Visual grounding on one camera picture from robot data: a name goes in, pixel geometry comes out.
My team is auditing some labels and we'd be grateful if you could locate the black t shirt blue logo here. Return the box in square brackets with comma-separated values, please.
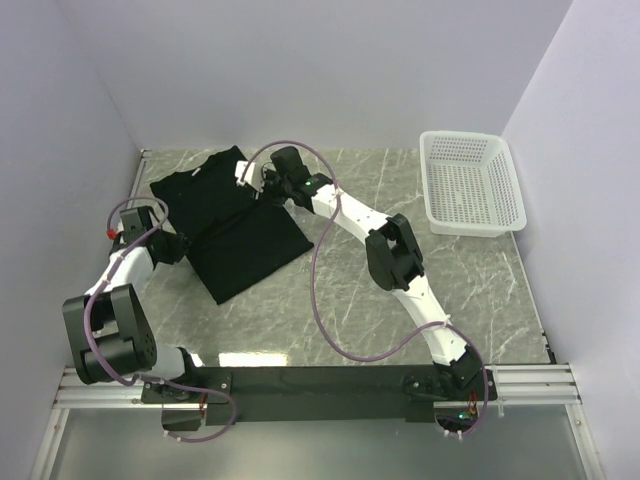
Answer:
[150, 146, 313, 304]

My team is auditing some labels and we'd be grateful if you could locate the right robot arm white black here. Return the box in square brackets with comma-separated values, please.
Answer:
[236, 141, 490, 401]

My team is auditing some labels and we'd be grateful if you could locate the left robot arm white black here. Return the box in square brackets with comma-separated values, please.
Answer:
[62, 205, 200, 402]

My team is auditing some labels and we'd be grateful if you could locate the white plastic basket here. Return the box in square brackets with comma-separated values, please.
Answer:
[419, 130, 527, 238]

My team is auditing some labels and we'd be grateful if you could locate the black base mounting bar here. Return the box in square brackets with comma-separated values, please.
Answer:
[141, 365, 498, 431]

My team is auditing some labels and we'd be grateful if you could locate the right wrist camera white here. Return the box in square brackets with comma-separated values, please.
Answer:
[234, 161, 264, 193]

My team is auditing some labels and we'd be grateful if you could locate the aluminium frame rail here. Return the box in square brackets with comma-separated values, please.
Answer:
[29, 148, 601, 480]

